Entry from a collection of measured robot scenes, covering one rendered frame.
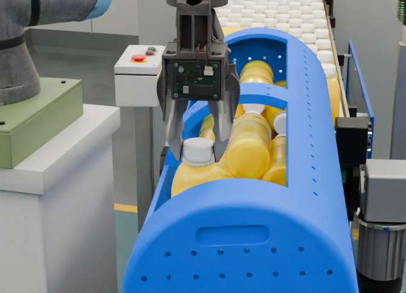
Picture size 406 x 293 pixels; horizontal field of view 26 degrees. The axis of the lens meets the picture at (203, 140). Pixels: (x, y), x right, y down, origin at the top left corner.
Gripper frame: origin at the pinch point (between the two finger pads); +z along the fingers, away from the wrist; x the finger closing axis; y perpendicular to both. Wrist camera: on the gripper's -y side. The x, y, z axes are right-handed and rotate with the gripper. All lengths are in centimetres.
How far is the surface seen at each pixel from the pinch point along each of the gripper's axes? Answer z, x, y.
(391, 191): 43, 37, -89
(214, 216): 4.0, 2.9, 10.9
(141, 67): 16, -22, -92
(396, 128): 38, 41, -118
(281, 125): 15, 10, -52
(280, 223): 4.5, 10.4, 11.0
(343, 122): 25, 24, -85
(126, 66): 16, -25, -92
